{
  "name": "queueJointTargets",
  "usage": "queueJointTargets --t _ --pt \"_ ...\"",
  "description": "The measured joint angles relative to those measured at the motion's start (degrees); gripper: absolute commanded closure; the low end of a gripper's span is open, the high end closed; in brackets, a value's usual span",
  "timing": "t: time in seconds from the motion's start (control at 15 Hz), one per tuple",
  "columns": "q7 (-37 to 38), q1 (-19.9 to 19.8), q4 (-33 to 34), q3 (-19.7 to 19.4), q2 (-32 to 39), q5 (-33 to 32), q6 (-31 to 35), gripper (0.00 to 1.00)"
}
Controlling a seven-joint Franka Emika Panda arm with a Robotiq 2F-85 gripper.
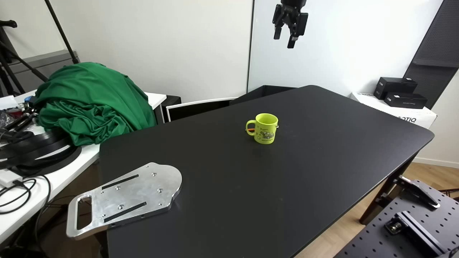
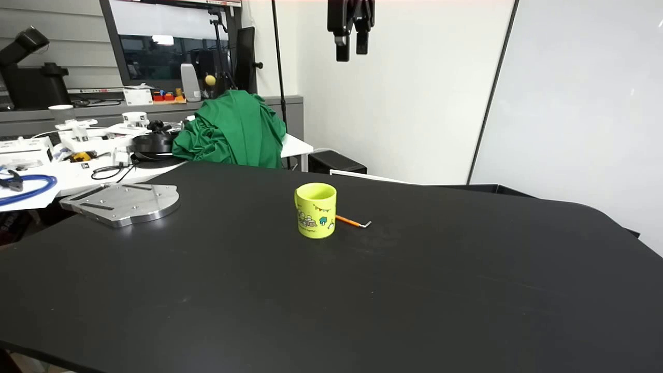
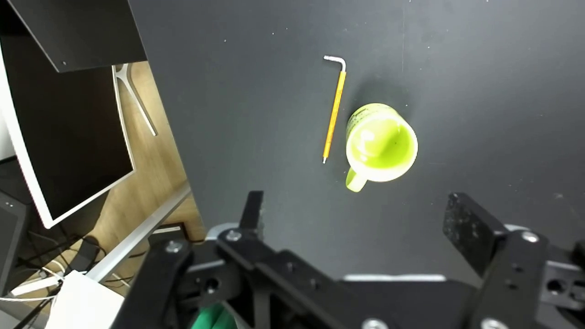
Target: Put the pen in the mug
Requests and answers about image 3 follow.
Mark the white curved monitor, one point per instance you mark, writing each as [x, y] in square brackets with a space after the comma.
[64, 137]

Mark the green mug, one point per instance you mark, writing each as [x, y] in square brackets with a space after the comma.
[381, 144]

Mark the white box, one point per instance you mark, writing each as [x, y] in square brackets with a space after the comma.
[84, 304]

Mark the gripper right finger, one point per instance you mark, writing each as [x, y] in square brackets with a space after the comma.
[512, 269]

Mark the yellow hex key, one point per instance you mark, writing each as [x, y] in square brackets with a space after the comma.
[334, 109]

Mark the white monitor stand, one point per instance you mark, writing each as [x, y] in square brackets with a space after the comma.
[135, 98]

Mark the black power adapter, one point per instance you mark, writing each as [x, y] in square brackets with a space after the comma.
[84, 256]

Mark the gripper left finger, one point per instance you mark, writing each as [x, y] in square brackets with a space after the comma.
[256, 265]

